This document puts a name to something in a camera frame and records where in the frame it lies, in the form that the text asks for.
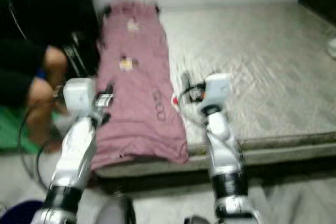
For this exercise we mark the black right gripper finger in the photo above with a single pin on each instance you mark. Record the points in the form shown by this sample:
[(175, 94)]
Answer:
[(186, 87)]

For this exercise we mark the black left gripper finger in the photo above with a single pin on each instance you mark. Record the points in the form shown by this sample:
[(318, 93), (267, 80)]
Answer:
[(109, 88)]

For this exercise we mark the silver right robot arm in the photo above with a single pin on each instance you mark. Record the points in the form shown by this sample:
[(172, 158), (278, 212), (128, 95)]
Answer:
[(226, 156)]

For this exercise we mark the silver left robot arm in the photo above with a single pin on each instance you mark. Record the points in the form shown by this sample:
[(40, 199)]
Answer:
[(76, 156)]

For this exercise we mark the small red white item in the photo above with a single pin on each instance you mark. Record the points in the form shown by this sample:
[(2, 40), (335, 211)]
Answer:
[(174, 100)]

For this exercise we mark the purple printed blanket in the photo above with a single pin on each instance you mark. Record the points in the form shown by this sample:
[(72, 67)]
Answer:
[(136, 51)]

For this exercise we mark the white quilted mattress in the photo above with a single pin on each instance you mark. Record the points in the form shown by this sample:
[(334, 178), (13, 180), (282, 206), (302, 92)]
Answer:
[(252, 51)]

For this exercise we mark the seated person in black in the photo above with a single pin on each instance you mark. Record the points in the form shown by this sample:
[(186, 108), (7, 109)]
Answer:
[(42, 35)]

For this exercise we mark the green plastic stool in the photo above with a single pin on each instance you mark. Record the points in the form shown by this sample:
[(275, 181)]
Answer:
[(13, 129)]

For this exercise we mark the silver left robot leg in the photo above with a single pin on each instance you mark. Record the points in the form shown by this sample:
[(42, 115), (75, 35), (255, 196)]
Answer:
[(114, 211)]

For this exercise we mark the silver robot leg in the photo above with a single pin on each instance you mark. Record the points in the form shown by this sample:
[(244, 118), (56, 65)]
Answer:
[(198, 220), (114, 211)]

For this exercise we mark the silver right robot leg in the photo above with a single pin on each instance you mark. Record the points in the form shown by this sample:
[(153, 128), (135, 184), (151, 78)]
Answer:
[(198, 220)]

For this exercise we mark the dark blue bucket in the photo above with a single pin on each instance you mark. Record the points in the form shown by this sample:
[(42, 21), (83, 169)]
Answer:
[(21, 213)]

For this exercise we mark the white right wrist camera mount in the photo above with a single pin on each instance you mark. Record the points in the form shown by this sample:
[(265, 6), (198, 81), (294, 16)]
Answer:
[(218, 92)]

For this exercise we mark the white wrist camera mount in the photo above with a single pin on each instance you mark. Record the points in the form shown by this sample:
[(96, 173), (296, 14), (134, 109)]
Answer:
[(79, 97), (218, 92)]

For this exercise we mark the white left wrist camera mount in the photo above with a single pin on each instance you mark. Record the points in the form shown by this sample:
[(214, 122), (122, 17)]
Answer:
[(79, 97)]

